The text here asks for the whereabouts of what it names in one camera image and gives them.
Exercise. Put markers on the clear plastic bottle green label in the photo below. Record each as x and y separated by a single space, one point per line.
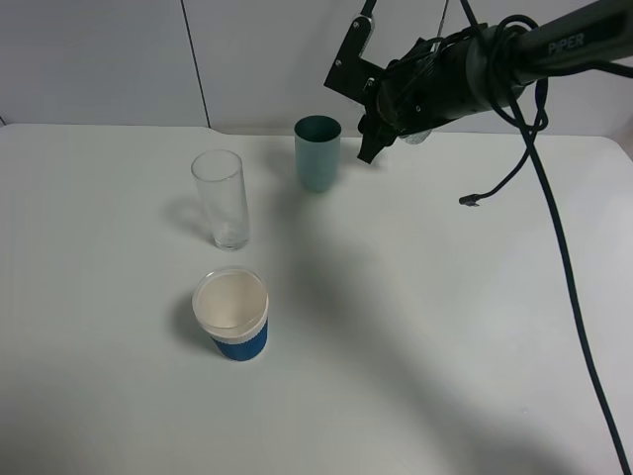
416 138

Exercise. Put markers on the white cup blue sleeve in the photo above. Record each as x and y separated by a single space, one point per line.
231 305

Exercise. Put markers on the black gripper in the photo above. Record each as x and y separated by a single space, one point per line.
434 84

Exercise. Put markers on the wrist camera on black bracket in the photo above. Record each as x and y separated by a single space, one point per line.
350 74

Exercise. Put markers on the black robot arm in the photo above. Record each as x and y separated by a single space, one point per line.
517 54

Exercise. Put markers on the tall clear glass tumbler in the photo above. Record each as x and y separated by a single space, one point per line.
219 179

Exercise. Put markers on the teal green plastic cup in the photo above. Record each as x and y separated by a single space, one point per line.
317 151

